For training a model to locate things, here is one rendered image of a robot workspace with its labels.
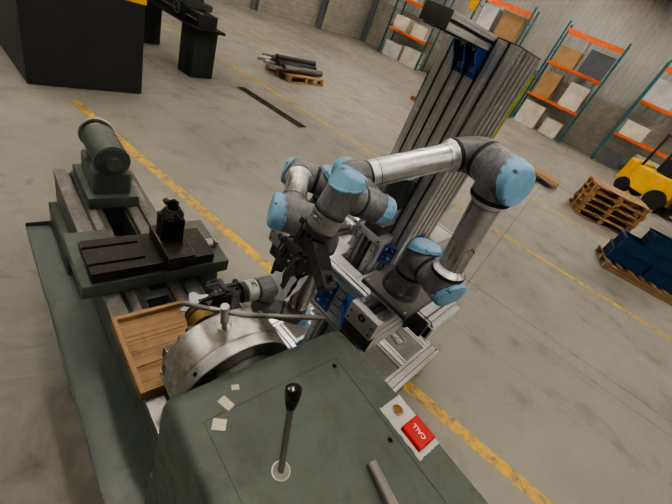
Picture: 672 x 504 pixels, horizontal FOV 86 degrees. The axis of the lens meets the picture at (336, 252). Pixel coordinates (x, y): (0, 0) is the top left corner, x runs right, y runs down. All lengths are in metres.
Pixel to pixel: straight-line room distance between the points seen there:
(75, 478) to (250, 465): 1.42
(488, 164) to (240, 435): 0.86
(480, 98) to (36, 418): 2.29
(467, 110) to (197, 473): 1.25
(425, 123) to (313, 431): 1.11
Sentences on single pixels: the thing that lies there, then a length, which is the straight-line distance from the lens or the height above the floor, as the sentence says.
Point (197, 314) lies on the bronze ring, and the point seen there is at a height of 1.12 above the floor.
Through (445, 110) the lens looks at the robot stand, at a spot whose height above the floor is 1.77.
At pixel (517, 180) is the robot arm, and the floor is 1.76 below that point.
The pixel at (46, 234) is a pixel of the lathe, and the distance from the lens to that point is 2.30.
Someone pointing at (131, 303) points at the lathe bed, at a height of 0.86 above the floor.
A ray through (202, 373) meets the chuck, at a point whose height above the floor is 1.19.
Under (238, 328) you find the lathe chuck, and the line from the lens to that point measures 0.95.
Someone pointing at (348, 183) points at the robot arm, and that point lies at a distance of 0.76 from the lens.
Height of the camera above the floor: 1.97
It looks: 34 degrees down
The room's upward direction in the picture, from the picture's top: 25 degrees clockwise
